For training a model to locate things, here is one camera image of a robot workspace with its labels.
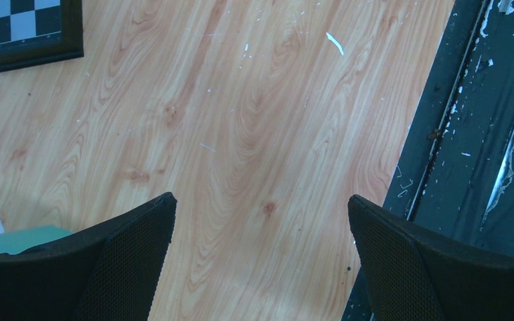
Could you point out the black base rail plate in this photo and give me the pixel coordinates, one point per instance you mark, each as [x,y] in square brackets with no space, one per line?
[455,175]

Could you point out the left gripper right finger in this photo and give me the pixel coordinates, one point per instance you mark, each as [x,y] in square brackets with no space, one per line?
[413,273]

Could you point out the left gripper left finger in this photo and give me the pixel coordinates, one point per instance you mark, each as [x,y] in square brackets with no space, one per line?
[109,271]

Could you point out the green plastic bin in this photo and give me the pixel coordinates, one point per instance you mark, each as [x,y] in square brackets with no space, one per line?
[17,241]

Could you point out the black white checkerboard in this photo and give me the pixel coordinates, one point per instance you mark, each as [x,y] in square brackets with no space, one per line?
[36,32]

